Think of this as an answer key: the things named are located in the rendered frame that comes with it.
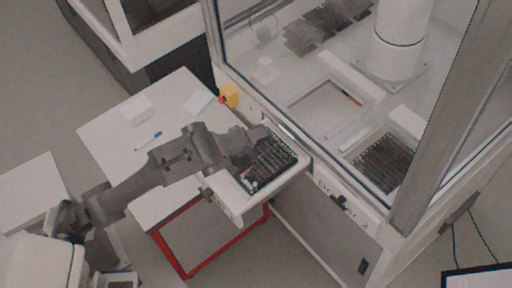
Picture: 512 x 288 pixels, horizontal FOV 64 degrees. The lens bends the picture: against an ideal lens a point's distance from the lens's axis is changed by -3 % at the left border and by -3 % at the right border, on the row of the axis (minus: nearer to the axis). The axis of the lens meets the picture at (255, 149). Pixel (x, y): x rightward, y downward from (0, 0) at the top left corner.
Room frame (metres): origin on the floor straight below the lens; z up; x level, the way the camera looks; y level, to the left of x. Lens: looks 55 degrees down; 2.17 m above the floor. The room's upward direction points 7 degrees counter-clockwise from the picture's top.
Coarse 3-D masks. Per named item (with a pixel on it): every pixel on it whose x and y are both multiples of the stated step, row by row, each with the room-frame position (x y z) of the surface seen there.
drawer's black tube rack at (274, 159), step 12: (264, 144) 0.89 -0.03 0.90; (276, 144) 0.89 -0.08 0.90; (264, 156) 0.84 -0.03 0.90; (276, 156) 0.85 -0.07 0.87; (288, 156) 0.85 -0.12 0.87; (252, 168) 0.80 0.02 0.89; (264, 168) 0.80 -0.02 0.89; (276, 168) 0.78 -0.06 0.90; (288, 168) 0.80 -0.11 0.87; (252, 180) 0.75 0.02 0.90; (264, 180) 0.74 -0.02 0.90
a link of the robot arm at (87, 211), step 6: (90, 198) 0.52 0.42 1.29; (78, 204) 0.52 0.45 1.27; (84, 204) 0.52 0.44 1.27; (90, 204) 0.51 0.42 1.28; (96, 204) 0.51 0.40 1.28; (78, 210) 0.51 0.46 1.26; (84, 210) 0.51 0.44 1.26; (90, 210) 0.50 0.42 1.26; (96, 210) 0.50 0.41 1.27; (78, 216) 0.50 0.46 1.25; (84, 216) 0.49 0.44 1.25; (90, 216) 0.49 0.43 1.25; (96, 216) 0.49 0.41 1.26; (84, 222) 0.48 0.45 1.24
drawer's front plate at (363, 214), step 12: (324, 180) 0.72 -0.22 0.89; (336, 180) 0.69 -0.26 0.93; (324, 192) 0.71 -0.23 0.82; (336, 192) 0.67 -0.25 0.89; (348, 192) 0.64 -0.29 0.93; (348, 204) 0.62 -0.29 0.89; (360, 204) 0.59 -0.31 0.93; (360, 216) 0.57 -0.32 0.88; (372, 216) 0.55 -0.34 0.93; (372, 228) 0.53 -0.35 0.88
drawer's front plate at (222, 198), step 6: (198, 174) 0.80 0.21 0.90; (198, 180) 0.82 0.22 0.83; (204, 180) 0.76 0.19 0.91; (210, 180) 0.75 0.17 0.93; (204, 186) 0.78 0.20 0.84; (210, 186) 0.73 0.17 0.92; (216, 186) 0.72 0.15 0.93; (216, 192) 0.70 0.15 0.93; (216, 198) 0.71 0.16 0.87; (222, 198) 0.68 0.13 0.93; (222, 204) 0.68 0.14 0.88; (228, 204) 0.65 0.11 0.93; (228, 210) 0.65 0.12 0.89; (234, 210) 0.63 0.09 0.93; (228, 216) 0.66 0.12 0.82; (234, 216) 0.62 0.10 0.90; (240, 216) 0.61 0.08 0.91; (234, 222) 0.63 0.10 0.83; (240, 222) 0.61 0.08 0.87; (240, 228) 0.61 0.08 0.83
